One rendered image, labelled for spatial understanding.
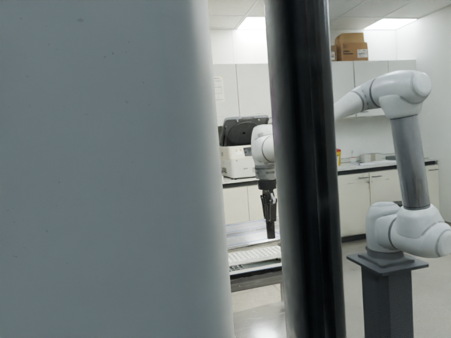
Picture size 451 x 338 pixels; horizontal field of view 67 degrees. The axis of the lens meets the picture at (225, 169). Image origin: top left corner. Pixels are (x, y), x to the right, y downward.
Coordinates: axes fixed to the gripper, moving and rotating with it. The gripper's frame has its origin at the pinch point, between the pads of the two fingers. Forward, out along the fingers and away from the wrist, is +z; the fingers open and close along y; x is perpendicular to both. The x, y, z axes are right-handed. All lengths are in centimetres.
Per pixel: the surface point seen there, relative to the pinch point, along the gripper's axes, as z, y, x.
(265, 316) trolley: 67, -57, 14
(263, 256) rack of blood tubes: 8.5, 4.8, -5.5
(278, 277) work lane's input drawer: 16.8, 6.7, -0.8
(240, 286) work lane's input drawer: 17.7, 6.8, -15.9
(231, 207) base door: 34, -229, 42
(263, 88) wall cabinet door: -96, -259, 100
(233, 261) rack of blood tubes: 9.0, 3.2, -17.0
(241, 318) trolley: 67, -60, 1
